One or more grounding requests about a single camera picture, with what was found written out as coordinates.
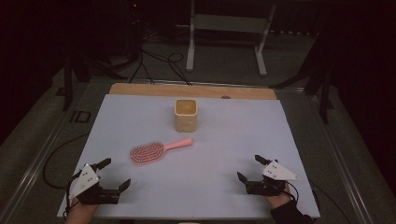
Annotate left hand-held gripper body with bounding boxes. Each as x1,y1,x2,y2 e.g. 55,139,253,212
67,163,121,206

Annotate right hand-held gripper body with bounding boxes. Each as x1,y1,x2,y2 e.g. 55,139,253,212
245,160,301,198

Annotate pink hairbrush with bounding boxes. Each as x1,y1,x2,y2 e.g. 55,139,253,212
129,137,194,166

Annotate beige square cup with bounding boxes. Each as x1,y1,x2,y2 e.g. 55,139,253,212
173,98,199,133

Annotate person's right hand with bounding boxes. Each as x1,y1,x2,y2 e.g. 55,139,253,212
263,185,295,210

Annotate person's left hand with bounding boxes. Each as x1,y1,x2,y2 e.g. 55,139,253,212
64,197,101,224

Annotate white table mat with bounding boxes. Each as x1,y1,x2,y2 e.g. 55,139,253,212
56,93,321,220

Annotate black stand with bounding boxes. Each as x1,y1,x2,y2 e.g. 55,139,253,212
270,32,336,125
61,50,92,112

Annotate wooden table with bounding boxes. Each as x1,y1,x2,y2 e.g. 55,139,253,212
108,82,278,101

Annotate white metal stand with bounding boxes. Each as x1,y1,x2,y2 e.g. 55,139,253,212
185,0,278,77

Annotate left hand-held gripper cable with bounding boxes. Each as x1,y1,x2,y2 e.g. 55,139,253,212
63,169,84,220

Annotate hand-held gripper cable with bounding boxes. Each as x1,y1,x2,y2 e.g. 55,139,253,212
63,169,84,220
284,181,321,213

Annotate right hand-held gripper cable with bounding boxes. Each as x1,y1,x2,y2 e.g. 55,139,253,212
284,181,321,213

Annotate black floor cable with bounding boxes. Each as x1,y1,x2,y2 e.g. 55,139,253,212
309,180,353,224
42,133,91,189

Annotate bundle of black floor cables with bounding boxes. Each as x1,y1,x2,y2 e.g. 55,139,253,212
128,31,192,87

